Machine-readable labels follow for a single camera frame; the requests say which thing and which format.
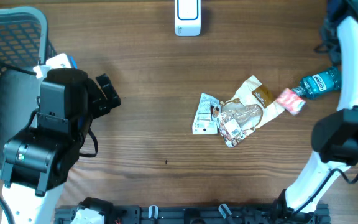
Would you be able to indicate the blue mouthwash bottle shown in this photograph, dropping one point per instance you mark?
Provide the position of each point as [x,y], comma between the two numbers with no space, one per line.
[313,86]

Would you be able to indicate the clear bag with printed card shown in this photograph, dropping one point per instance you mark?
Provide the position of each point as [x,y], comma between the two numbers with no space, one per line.
[203,122]

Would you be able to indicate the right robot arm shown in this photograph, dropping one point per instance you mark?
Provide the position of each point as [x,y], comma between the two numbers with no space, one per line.
[334,139]

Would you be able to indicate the small red packet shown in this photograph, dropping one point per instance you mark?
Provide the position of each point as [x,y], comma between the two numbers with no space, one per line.
[291,101]

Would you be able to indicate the white box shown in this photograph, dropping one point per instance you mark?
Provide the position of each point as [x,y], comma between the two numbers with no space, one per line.
[252,106]

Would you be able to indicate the grey plastic mesh basket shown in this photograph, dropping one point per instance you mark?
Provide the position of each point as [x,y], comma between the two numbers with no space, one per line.
[24,44]

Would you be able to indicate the white barcode scanner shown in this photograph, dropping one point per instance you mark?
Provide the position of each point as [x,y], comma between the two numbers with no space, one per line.
[187,18]

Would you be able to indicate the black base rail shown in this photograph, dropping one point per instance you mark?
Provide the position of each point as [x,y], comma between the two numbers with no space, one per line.
[182,215]

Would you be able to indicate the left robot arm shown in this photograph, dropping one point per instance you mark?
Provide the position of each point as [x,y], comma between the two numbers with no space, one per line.
[38,158]

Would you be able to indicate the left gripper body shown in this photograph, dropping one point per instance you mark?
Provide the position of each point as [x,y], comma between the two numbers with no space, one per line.
[97,104]

